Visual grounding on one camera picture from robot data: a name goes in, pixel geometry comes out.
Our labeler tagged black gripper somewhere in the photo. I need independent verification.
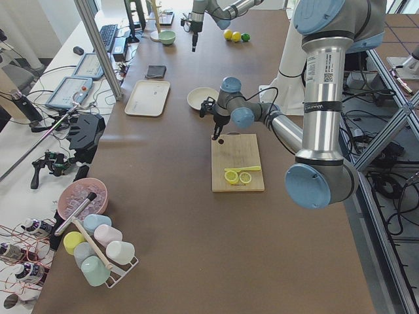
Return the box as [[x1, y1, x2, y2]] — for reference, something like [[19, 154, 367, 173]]
[[199, 96, 229, 141], [181, 12, 204, 52]]

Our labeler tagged white round plate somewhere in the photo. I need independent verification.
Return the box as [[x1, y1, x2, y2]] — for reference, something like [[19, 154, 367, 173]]
[[187, 87, 219, 111]]

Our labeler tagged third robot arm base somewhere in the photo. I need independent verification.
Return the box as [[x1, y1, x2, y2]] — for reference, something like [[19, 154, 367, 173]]
[[386, 46, 419, 80]]

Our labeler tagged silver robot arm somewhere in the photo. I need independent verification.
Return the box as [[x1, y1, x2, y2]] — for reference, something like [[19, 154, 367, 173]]
[[182, 0, 263, 52], [200, 1, 386, 209]]

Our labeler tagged cream rabbit tray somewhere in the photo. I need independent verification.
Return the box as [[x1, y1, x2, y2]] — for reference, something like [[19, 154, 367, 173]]
[[124, 80, 170, 117]]

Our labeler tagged bamboo cutting board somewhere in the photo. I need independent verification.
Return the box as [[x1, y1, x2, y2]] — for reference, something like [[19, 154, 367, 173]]
[[211, 134, 264, 192]]

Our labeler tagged mint green bowl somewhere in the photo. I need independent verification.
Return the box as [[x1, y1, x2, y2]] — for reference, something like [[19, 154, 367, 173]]
[[158, 30, 176, 45]]

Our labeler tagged yellow lemon outer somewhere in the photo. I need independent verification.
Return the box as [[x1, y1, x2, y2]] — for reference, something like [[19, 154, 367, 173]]
[[223, 29, 233, 41]]

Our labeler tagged yellow lemon near lime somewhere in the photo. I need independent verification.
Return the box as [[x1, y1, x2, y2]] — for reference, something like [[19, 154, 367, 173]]
[[231, 31, 242, 43]]

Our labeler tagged wooden cup stand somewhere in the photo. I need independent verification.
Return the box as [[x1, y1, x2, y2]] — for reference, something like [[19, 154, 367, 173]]
[[147, 0, 161, 42]]

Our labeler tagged lemon slice lower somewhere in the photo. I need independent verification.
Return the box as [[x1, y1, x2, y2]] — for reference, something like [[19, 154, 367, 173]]
[[224, 170, 239, 185]]

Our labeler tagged lemon slice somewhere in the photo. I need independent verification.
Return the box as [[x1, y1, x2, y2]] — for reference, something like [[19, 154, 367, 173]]
[[224, 170, 239, 185], [239, 171, 252, 184]]

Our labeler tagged green lime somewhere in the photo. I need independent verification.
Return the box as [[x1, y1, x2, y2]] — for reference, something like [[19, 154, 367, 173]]
[[241, 33, 251, 42]]

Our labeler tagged yellow plastic knife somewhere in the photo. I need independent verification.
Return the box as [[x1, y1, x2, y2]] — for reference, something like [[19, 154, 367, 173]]
[[224, 166, 261, 173]]

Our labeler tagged grey folded cloth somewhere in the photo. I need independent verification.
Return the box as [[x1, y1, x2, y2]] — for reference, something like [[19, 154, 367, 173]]
[[145, 65, 167, 79]]

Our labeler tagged lemon slice upper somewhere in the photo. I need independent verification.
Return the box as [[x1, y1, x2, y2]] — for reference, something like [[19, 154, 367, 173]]
[[239, 171, 252, 184]]

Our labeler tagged black keyboard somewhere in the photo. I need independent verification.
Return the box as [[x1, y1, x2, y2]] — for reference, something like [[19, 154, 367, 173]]
[[99, 24, 118, 52]]

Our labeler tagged grey teach pendant upper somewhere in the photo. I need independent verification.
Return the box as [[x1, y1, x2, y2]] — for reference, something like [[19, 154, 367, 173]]
[[73, 53, 104, 80]]

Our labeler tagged grey teach pendant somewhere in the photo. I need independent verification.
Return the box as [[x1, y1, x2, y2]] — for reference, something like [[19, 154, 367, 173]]
[[45, 77, 93, 109], [73, 53, 104, 80]]

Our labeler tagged grey teach pendant lower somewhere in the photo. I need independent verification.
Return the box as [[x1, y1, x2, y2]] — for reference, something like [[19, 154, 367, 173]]
[[45, 77, 93, 109]]

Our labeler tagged pink ice bowl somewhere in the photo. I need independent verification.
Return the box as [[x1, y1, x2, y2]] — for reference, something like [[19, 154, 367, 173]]
[[58, 178, 109, 220]]

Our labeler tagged pastel cup rack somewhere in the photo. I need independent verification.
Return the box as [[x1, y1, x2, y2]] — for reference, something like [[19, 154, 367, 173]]
[[55, 216, 139, 288]]

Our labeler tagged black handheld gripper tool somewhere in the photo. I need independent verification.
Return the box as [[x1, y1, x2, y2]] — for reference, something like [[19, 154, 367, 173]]
[[30, 150, 76, 189]]

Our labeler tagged black thermos bottle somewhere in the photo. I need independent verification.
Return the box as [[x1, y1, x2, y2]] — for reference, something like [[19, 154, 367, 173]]
[[10, 90, 43, 122]]

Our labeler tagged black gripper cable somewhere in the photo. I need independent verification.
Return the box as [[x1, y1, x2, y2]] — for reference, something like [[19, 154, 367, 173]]
[[244, 86, 297, 154]]

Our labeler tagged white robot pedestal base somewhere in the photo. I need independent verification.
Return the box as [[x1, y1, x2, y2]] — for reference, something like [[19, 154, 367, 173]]
[[259, 18, 306, 116]]

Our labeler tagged aluminium frame post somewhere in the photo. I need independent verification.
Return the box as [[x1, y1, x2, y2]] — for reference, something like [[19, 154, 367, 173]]
[[74, 0, 122, 101]]

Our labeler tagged black perforated metal bracket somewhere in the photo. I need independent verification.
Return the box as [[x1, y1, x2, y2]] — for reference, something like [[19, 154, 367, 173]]
[[66, 114, 105, 164]]

